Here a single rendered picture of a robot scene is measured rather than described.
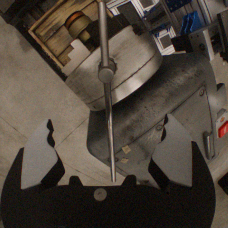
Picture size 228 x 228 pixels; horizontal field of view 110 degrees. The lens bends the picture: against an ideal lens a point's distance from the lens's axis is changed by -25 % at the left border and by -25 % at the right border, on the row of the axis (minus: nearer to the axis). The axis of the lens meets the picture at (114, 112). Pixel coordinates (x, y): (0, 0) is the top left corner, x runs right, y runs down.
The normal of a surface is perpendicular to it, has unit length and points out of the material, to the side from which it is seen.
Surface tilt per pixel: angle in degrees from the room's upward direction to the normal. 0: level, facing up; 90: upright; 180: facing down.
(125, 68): 0
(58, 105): 0
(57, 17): 0
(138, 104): 56
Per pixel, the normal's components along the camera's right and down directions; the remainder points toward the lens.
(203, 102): 0.16, 0.40
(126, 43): 0.34, 0.24
